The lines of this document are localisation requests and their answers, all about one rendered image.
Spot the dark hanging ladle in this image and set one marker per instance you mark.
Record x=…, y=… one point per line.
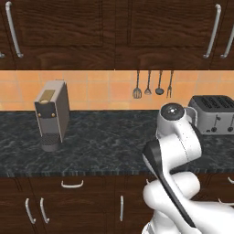
x=159, y=90

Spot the dark wood drawer front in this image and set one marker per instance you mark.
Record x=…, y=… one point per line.
x=8, y=186
x=91, y=184
x=216, y=186

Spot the dark wood lower cupboard door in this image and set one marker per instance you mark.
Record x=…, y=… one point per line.
x=13, y=213
x=132, y=210
x=79, y=216

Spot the grey coffee machine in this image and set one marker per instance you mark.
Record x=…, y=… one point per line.
x=55, y=112

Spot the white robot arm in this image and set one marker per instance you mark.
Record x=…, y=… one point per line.
x=179, y=140

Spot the dark hanging meat fork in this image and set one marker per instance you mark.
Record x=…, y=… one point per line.
x=169, y=90

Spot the dark wood upper cupboard door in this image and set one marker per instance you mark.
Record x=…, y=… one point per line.
x=67, y=30
x=227, y=45
x=3, y=33
x=164, y=30

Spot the dark slotted spatula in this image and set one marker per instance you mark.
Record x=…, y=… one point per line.
x=137, y=93

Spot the silver four-slot toaster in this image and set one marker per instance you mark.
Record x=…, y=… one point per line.
x=213, y=117

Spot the dark wood cupboard door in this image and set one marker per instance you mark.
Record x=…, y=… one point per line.
x=67, y=30
x=3, y=33
x=79, y=216
x=132, y=210
x=164, y=30
x=13, y=213
x=227, y=45

